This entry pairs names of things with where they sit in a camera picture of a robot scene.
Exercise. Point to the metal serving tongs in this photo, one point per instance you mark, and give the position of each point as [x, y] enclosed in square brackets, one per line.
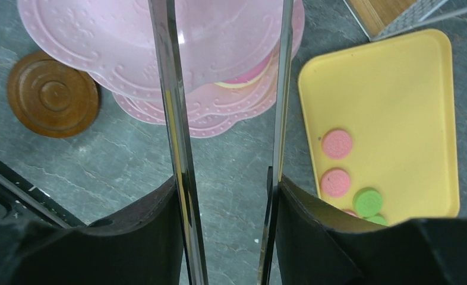
[162, 14]

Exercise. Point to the pink sandwich cookie far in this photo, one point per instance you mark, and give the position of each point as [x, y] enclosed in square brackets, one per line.
[337, 144]

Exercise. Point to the pink sandwich cookie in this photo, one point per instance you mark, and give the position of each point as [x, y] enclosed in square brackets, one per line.
[337, 144]
[350, 212]
[335, 183]

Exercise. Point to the brown round coaster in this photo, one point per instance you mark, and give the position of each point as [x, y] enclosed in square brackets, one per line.
[51, 98]

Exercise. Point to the pink sandwich cookie front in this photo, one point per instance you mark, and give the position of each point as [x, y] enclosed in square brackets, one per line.
[350, 212]

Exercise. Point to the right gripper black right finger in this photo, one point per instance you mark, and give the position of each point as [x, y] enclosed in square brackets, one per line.
[320, 244]

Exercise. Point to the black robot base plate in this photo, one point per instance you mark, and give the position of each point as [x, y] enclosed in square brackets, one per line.
[20, 199]

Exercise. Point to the green sandwich cookie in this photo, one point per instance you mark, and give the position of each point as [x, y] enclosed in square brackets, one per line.
[377, 219]
[367, 202]

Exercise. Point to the white wire wooden shelf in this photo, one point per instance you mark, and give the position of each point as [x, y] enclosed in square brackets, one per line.
[383, 19]

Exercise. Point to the yellow serving tray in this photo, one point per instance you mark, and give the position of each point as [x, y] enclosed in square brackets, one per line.
[395, 99]

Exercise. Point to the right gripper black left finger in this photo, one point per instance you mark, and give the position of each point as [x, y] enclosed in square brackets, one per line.
[139, 244]

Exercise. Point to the pink three-tier cake stand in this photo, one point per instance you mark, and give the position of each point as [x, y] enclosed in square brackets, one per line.
[227, 54]

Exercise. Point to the pink sandwich cookie middle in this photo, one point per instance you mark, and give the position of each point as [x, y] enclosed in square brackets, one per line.
[335, 183]

